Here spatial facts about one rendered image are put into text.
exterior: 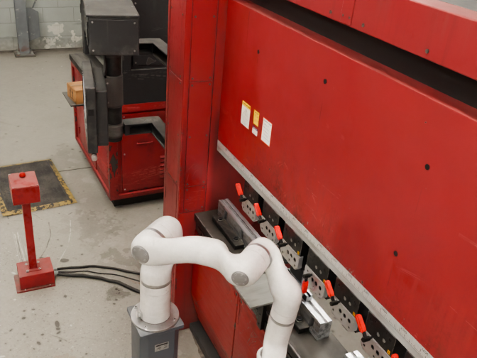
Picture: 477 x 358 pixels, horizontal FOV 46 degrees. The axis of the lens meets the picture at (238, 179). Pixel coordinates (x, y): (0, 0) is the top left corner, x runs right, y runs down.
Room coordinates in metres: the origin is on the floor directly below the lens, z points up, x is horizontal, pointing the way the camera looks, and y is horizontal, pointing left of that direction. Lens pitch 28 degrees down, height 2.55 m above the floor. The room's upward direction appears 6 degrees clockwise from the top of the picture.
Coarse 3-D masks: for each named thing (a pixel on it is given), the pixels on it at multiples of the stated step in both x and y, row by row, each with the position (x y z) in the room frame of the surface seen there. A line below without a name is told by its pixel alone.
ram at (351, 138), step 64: (256, 64) 2.42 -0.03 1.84; (320, 64) 2.00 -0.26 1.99; (256, 128) 2.37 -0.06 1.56; (320, 128) 1.94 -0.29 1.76; (384, 128) 1.65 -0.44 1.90; (448, 128) 1.44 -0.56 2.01; (320, 192) 1.88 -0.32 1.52; (384, 192) 1.59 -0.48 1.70; (448, 192) 1.38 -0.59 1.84; (320, 256) 1.82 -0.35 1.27; (384, 256) 1.53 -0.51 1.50; (448, 256) 1.32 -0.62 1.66; (384, 320) 1.47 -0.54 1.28; (448, 320) 1.26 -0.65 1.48
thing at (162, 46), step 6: (144, 42) 3.12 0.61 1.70; (150, 42) 3.13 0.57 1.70; (156, 42) 3.14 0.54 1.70; (162, 42) 3.15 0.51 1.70; (144, 48) 3.19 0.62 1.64; (150, 48) 3.15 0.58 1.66; (156, 48) 3.22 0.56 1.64; (162, 48) 3.02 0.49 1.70; (144, 54) 3.10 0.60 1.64; (150, 54) 3.12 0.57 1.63; (156, 54) 3.11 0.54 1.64; (162, 54) 3.12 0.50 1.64; (162, 60) 3.00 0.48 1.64
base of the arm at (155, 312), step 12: (144, 288) 1.63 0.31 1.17; (168, 288) 1.66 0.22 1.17; (144, 300) 1.63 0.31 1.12; (156, 300) 1.62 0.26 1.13; (168, 300) 1.66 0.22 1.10; (132, 312) 1.68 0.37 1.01; (144, 312) 1.63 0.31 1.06; (156, 312) 1.62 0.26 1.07; (168, 312) 1.66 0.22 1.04; (144, 324) 1.62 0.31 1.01; (156, 324) 1.62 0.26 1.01; (168, 324) 1.63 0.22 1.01
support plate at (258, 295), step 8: (264, 280) 1.97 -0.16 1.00; (240, 288) 1.90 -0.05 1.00; (248, 288) 1.90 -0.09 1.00; (256, 288) 1.91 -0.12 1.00; (264, 288) 1.91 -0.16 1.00; (248, 296) 1.85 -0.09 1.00; (256, 296) 1.86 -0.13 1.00; (264, 296) 1.86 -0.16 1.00; (272, 296) 1.87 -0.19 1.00; (248, 304) 1.80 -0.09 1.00; (256, 304) 1.81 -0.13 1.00; (264, 304) 1.82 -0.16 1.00
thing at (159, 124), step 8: (128, 120) 3.12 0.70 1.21; (136, 120) 3.13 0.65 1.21; (144, 120) 3.15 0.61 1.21; (152, 120) 3.16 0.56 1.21; (160, 120) 3.17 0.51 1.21; (128, 128) 3.05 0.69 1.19; (136, 128) 3.16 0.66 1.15; (144, 128) 3.17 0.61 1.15; (152, 128) 3.12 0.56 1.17; (160, 128) 3.05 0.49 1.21; (160, 136) 3.06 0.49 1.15; (160, 144) 2.97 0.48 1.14
